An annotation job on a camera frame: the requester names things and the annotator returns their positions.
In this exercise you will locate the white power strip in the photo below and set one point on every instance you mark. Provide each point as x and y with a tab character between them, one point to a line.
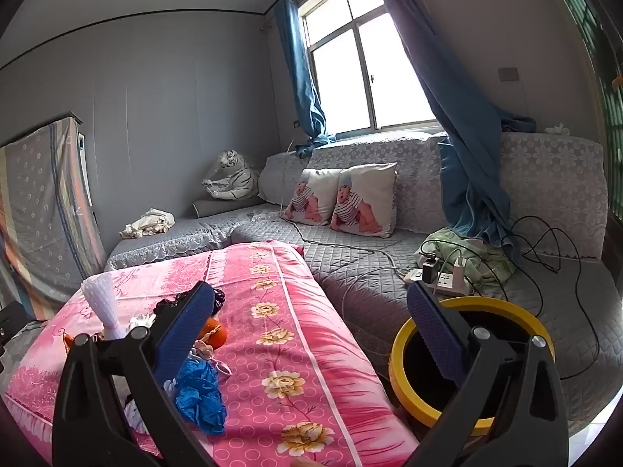
445	283

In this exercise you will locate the pink floral blanket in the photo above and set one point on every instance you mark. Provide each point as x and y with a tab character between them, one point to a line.
292	301

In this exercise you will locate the striped cloth covered mattress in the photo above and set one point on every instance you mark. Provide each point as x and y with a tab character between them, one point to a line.
44	204

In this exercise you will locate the long blue curtain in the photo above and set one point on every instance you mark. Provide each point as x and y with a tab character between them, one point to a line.
438	82

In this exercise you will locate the yellow bin with black liner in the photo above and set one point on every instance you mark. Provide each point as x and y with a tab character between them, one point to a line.
511	309

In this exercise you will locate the small white object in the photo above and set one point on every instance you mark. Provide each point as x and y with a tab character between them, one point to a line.
557	129

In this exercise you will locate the baby print pillow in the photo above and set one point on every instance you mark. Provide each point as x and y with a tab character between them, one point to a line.
362	199
311	197

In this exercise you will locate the blue plastic bag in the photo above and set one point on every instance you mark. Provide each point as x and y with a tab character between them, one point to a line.
199	394

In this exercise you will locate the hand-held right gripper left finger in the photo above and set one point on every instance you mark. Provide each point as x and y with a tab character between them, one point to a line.
187	323

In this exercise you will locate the white charger plug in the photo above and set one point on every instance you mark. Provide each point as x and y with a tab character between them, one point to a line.
460	272

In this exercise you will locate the grey quilted sofa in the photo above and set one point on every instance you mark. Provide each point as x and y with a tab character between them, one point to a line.
370	292

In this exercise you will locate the orange fruit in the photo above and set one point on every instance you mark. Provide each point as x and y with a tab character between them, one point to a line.
218	335

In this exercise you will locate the light green blanket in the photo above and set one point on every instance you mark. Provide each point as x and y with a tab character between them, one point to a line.
486	265

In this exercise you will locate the window with white frame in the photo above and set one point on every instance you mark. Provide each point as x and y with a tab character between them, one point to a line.
340	82

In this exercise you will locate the large black plastic bag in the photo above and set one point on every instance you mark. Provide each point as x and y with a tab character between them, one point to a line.
219	300

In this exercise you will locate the black charger plug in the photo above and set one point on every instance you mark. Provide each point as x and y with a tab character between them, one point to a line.
430	270

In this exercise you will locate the cream crumpled cloth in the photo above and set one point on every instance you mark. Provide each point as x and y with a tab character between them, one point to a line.
148	224

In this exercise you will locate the grey wall plate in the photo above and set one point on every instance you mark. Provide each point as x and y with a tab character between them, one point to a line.
508	74

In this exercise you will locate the short blue curtain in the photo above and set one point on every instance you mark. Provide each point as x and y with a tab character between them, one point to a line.
301	82

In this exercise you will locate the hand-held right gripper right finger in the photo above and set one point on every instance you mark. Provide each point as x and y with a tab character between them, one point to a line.
435	335

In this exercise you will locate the white tiger plush toy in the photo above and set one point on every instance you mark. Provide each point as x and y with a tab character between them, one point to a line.
233	175

